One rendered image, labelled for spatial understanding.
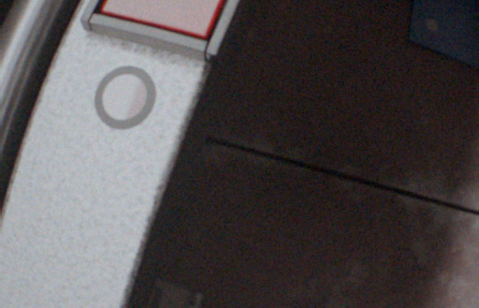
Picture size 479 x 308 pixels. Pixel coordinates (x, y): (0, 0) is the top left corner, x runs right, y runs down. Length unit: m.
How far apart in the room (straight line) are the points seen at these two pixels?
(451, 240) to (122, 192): 0.97
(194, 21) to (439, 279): 0.96
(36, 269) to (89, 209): 0.05
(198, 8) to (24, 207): 0.13
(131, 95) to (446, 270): 0.96
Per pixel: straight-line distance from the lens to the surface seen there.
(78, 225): 0.54
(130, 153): 0.54
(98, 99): 0.55
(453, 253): 1.47
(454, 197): 1.49
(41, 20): 0.58
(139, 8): 0.55
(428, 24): 1.53
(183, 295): 0.61
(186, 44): 0.54
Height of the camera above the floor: 1.44
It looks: 75 degrees down
